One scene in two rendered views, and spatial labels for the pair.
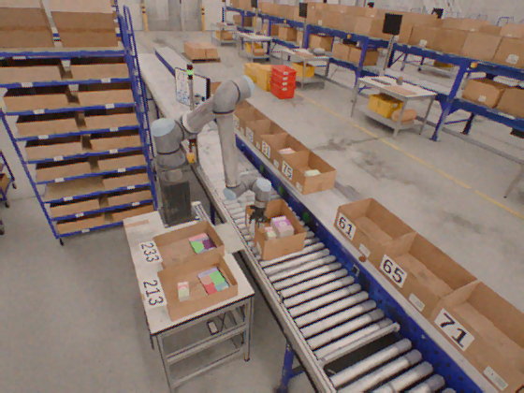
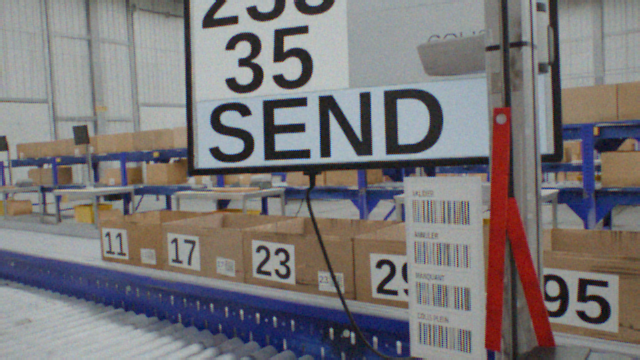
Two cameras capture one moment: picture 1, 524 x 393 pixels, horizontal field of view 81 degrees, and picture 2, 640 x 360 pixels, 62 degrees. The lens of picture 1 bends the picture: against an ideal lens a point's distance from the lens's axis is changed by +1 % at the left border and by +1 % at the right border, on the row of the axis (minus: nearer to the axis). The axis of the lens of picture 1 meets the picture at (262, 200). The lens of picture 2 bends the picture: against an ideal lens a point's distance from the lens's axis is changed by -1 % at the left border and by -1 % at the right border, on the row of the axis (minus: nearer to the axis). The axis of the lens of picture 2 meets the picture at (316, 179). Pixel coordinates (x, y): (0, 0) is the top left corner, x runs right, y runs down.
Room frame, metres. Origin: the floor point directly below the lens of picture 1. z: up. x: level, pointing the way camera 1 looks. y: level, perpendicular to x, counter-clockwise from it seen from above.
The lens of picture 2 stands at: (2.19, 1.05, 1.28)
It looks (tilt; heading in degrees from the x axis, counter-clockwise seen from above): 3 degrees down; 335
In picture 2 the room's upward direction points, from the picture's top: 3 degrees counter-clockwise
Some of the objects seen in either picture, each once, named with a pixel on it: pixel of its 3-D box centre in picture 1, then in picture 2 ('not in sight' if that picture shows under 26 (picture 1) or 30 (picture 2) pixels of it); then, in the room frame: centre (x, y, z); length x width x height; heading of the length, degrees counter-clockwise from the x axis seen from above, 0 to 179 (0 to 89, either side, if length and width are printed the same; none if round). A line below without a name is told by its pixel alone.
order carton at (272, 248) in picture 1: (273, 227); not in sight; (1.62, -0.09, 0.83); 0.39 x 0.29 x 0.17; 23
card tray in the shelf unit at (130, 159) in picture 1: (121, 155); not in sight; (2.61, 1.39, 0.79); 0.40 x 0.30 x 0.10; 118
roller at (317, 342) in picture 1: (346, 327); not in sight; (0.96, -0.50, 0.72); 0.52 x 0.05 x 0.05; 117
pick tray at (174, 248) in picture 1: (188, 246); not in sight; (1.42, 0.45, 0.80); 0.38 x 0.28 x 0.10; 123
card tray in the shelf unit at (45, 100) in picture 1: (39, 96); not in sight; (2.39, 1.81, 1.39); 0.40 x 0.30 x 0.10; 115
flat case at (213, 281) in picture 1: (213, 282); not in sight; (1.18, 0.25, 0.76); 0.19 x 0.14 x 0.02; 35
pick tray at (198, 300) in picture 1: (197, 283); not in sight; (1.13, 0.33, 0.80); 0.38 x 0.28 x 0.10; 121
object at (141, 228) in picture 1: (181, 253); not in sight; (1.42, 0.51, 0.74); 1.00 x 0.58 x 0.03; 30
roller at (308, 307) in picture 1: (326, 299); not in sight; (1.13, -0.41, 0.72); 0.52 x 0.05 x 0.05; 117
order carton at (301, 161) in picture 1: (306, 171); not in sight; (2.22, -0.36, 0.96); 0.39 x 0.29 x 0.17; 27
